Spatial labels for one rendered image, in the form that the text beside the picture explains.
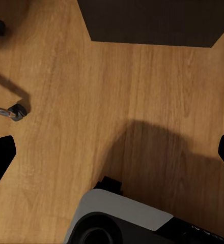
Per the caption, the swivel chair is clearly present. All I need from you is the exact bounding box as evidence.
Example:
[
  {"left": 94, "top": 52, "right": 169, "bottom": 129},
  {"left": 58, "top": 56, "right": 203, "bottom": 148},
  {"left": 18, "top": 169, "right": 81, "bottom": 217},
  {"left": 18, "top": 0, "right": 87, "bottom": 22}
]
[{"left": 0, "top": 20, "right": 26, "bottom": 121}]

